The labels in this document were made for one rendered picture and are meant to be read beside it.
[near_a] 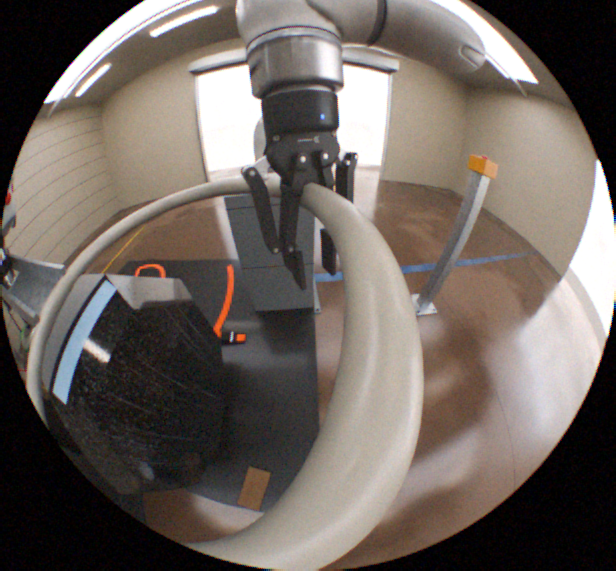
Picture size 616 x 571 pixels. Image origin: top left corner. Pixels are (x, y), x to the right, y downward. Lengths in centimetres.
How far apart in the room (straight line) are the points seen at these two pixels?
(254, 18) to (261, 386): 113
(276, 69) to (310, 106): 4
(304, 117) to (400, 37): 14
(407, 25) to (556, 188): 578
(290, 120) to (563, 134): 623
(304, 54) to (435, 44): 14
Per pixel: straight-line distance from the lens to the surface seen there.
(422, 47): 25
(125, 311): 50
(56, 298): 42
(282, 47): 18
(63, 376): 50
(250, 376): 107
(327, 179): 20
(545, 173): 606
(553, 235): 585
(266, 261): 94
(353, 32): 22
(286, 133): 18
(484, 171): 107
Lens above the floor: 101
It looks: 39 degrees down
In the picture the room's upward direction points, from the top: straight up
